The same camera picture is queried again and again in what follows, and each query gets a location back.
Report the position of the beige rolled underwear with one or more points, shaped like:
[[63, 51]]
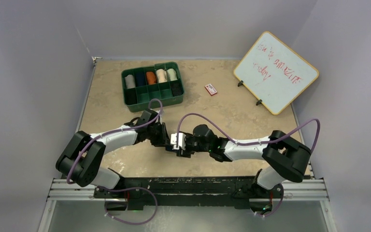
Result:
[[161, 76]]

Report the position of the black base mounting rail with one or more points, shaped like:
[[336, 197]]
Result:
[[239, 192]]

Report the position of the whiteboard with red writing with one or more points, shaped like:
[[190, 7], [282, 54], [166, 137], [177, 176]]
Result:
[[274, 73]]

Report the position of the pale green rolled underwear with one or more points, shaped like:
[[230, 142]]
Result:
[[172, 74]]

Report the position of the green divided storage tray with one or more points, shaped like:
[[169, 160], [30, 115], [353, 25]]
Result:
[[138, 98]]

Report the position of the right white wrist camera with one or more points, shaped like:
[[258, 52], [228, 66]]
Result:
[[177, 141]]

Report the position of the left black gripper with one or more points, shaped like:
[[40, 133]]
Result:
[[163, 140]]

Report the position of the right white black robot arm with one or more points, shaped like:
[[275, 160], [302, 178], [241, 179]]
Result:
[[287, 158]]

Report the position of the small red white box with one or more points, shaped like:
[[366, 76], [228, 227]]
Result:
[[210, 89]]

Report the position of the navy rolled underwear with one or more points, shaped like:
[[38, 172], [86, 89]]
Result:
[[140, 79]]

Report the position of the orange rolled underwear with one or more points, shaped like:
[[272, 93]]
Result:
[[151, 78]]

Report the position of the aluminium frame rail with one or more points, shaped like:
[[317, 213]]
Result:
[[308, 190]]

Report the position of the navy white underwear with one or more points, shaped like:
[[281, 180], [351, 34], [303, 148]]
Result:
[[169, 148]]

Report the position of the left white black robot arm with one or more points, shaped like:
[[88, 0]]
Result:
[[81, 159]]

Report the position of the grey rolled underwear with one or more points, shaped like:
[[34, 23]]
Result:
[[130, 81]]

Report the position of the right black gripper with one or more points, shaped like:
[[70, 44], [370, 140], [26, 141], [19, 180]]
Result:
[[187, 153]]

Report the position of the black striped underwear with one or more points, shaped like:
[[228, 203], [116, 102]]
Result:
[[176, 89]]

